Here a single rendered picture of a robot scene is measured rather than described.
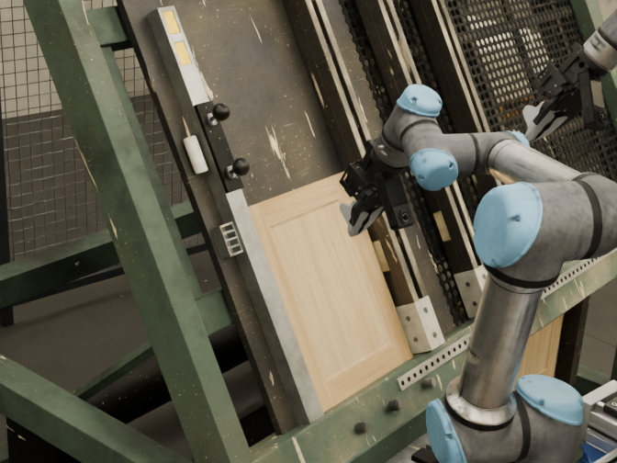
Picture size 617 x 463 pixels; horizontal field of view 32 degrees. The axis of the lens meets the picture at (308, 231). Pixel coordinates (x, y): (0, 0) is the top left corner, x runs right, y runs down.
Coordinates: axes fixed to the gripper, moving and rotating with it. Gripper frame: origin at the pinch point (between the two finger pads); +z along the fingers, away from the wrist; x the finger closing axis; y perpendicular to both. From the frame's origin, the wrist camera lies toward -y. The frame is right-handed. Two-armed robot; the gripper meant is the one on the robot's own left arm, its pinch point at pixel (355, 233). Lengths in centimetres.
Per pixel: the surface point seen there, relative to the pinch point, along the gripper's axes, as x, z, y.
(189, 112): 10.8, 5.9, 44.9
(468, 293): -66, 45, 1
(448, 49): -84, 10, 56
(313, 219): -17.5, 25.1, 22.9
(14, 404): 41, 87, 35
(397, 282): -37, 36, 6
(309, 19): -32, -2, 61
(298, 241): -10.7, 26.3, 18.9
